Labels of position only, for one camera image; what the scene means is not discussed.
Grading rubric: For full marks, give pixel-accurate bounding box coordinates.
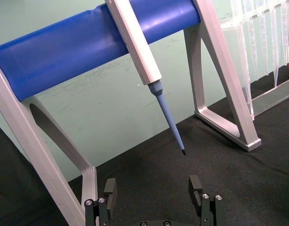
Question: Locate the clear plastic pipette tip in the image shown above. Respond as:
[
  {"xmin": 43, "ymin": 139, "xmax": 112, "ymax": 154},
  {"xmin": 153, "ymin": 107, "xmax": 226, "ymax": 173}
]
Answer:
[
  {"xmin": 281, "ymin": 1, "xmax": 289, "ymax": 67},
  {"xmin": 252, "ymin": 15, "xmax": 261, "ymax": 82},
  {"xmin": 272, "ymin": 6, "xmax": 281, "ymax": 88},
  {"xmin": 263, "ymin": 10, "xmax": 271, "ymax": 76}
]

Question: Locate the black table cloth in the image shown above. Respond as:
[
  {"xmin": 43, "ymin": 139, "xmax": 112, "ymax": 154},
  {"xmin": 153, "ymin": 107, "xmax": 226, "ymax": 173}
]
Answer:
[{"xmin": 0, "ymin": 70, "xmax": 289, "ymax": 226}]

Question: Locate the grey stand with blue bar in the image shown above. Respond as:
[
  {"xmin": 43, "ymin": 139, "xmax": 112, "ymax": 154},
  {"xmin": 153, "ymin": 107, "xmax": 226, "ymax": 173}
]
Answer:
[{"xmin": 0, "ymin": 0, "xmax": 262, "ymax": 226}]

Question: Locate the clear acrylic tip rack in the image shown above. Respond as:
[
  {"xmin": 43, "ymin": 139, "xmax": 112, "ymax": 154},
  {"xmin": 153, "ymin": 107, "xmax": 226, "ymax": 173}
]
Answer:
[{"xmin": 217, "ymin": 0, "xmax": 289, "ymax": 121}]

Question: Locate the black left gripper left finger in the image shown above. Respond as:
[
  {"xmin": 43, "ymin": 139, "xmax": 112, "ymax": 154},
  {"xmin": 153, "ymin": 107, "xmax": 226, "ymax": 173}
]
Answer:
[{"xmin": 85, "ymin": 178, "xmax": 118, "ymax": 226}]

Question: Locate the white pipette with blue shaft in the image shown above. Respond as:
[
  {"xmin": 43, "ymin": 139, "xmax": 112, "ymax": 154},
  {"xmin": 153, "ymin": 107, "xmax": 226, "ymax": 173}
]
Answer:
[{"xmin": 104, "ymin": 0, "xmax": 187, "ymax": 156}]

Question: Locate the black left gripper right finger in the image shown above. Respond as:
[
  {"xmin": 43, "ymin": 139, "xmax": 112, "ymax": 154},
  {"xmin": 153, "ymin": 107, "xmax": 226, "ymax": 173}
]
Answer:
[{"xmin": 188, "ymin": 175, "xmax": 223, "ymax": 226}]

